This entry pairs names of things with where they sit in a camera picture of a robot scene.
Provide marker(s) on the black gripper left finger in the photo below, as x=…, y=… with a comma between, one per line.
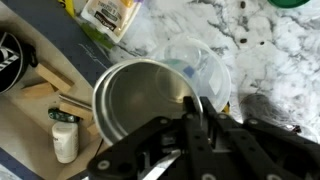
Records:
x=140, y=146

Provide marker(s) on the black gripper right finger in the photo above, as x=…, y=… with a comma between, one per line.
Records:
x=260, y=150

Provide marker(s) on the silver metal cup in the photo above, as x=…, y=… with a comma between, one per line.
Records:
x=140, y=93

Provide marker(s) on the yellow torch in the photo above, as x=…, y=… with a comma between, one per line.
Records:
x=226, y=107

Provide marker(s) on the clear plastic cup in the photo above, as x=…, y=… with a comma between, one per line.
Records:
x=213, y=76

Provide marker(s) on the small wooden block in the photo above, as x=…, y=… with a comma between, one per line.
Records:
x=38, y=90
x=76, y=111
x=93, y=129
x=53, y=77

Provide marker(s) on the small white pill bottle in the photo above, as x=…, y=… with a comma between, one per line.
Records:
x=65, y=141

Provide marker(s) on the sachet with purple top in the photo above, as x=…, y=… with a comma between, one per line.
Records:
x=111, y=18

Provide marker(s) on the round green plastic lid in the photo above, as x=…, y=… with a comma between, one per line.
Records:
x=288, y=2

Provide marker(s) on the black round disc white print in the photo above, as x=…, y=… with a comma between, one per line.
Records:
x=11, y=61

